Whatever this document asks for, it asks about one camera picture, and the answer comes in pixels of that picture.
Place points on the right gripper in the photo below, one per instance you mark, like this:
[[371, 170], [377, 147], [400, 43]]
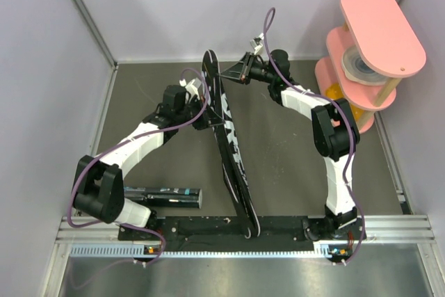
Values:
[[242, 70]]

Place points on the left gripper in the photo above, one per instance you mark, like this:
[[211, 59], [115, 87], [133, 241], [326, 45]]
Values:
[[208, 117]]

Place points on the black sport racket bag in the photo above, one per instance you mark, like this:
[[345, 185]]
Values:
[[233, 170]]

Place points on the black shuttlecock tube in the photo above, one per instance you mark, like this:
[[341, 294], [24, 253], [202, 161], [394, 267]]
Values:
[[190, 198]]

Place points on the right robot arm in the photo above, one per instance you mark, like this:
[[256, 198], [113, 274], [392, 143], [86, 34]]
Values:
[[334, 129]]

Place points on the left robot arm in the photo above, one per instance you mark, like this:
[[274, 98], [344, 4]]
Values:
[[98, 188]]

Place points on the yellow dotted plate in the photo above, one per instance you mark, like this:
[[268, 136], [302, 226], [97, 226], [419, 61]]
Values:
[[334, 92]]

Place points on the tape roll on shelf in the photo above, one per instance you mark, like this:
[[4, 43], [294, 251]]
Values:
[[358, 71]]

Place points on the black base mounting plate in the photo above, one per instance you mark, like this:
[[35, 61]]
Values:
[[224, 234]]

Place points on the pink three-tier shelf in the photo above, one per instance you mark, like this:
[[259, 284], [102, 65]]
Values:
[[387, 44]]

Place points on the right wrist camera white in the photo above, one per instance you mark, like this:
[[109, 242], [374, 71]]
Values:
[[257, 44]]

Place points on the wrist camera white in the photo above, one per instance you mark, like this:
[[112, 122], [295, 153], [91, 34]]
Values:
[[193, 86], [257, 44]]

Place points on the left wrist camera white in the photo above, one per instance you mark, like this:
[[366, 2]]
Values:
[[193, 86]]

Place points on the aluminium frame rail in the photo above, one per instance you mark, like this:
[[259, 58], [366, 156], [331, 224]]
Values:
[[104, 240]]

